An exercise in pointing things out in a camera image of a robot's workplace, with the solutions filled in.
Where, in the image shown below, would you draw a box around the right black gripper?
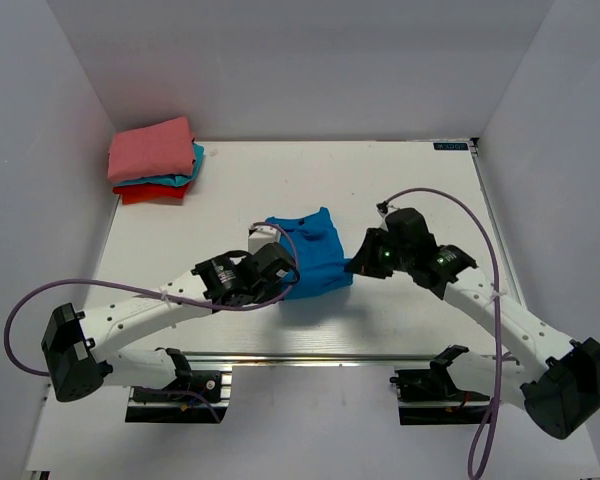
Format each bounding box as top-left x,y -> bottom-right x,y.
347,227 -> 414,279

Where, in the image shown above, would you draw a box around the blue t shirt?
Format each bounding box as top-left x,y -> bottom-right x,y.
266,207 -> 353,300

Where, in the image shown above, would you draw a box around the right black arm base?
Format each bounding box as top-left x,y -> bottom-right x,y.
389,369 -> 489,407

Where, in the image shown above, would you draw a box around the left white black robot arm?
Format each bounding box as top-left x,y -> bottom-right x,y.
41,242 -> 299,403

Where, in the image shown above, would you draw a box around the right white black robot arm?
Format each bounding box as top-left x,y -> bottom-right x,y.
345,205 -> 600,440

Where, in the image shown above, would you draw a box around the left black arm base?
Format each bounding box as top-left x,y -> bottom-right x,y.
128,365 -> 232,408

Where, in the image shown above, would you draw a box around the blue label sticker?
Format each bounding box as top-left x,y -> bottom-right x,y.
433,142 -> 469,151

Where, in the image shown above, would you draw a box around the turquoise folded t shirt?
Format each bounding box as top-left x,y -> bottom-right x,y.
116,142 -> 205,187

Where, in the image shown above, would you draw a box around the red folded t shirt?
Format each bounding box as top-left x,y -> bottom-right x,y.
112,184 -> 188,205

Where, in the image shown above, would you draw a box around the pink folded t shirt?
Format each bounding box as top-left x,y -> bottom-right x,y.
107,116 -> 195,184

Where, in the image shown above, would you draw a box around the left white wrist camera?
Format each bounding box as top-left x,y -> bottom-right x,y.
247,225 -> 281,254

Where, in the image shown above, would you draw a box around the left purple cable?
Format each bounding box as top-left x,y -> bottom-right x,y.
3,222 -> 301,422

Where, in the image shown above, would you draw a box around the purple cable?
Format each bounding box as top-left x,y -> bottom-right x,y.
375,187 -> 512,480
3,222 -> 301,422

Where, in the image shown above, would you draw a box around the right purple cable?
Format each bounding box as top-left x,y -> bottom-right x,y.
375,187 -> 512,480

